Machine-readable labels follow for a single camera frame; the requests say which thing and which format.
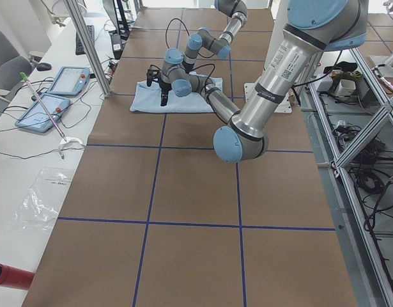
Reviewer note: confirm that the grey office chair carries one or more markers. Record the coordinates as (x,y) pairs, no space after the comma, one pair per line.
(11,65)

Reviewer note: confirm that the white curved bracket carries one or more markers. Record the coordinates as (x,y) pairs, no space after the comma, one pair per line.
(66,140)

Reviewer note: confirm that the blue teach pendant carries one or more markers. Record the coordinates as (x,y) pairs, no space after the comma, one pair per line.
(70,81)
(37,120)

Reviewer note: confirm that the light blue button shirt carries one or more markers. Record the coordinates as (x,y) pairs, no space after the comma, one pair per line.
(148,99)

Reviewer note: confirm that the upper blue teach pendant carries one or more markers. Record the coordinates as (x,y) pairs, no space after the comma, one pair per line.
(70,81)

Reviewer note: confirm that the aluminium frame post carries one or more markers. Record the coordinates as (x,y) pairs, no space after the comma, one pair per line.
(89,46)

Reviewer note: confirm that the clear plastic bag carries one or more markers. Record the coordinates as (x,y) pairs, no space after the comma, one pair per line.
(40,208)

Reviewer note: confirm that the red cylinder bottle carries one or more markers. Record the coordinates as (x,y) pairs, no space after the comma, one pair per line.
(12,277)

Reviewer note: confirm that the black computer mouse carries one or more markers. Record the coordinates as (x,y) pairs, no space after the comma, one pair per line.
(43,67)

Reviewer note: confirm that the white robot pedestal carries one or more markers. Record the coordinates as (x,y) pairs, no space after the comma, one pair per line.
(271,79)

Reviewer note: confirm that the lower blue teach pendant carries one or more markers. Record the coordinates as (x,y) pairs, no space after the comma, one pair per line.
(37,120)

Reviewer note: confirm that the metal rod green tip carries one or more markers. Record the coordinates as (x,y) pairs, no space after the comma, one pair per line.
(25,79)

